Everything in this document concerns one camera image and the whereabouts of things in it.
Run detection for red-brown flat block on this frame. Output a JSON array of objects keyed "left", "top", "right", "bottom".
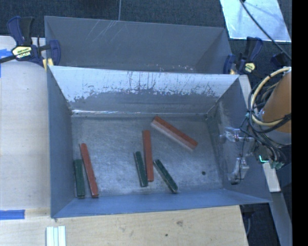
[
  {"left": 79, "top": 142, "right": 100, "bottom": 199},
  {"left": 142, "top": 129, "right": 155, "bottom": 182},
  {"left": 150, "top": 115, "right": 199, "bottom": 152}
]

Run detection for dark green flat block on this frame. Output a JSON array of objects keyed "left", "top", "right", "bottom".
[
  {"left": 152, "top": 159, "right": 179, "bottom": 194},
  {"left": 73, "top": 158, "right": 87, "bottom": 199},
  {"left": 133, "top": 151, "right": 149, "bottom": 188}
]

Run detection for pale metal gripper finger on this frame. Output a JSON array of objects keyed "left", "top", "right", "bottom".
[
  {"left": 227, "top": 157, "right": 250, "bottom": 186},
  {"left": 219, "top": 128, "right": 245, "bottom": 142}
]

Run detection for grey metal bin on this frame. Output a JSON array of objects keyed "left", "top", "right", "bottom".
[{"left": 43, "top": 15, "right": 273, "bottom": 219}]

